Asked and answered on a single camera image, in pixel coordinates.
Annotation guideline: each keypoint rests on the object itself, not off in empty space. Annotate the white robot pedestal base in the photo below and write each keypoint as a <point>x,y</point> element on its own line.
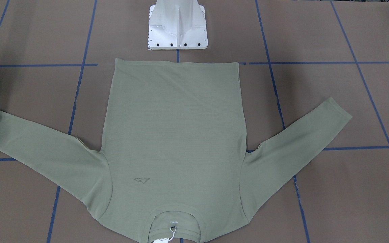
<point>177,25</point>

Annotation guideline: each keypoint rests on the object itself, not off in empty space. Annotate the green long-sleeve shirt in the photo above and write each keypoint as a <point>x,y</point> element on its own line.
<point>173,160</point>

